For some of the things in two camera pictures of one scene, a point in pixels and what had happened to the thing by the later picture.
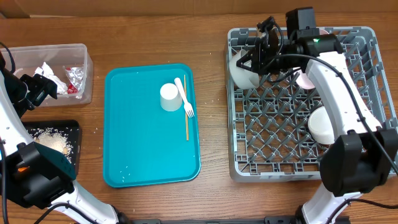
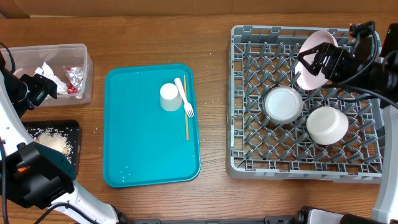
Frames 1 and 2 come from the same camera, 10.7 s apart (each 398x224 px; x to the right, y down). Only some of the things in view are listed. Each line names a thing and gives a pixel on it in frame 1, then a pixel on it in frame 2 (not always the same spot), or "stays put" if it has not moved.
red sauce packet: [71, 89] stays put
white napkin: [45, 71] stays put
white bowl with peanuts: [320, 126] stays put
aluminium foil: [76, 76] stays put
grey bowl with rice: [244, 78] -> [283, 105]
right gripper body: [277, 65] -> [340, 70]
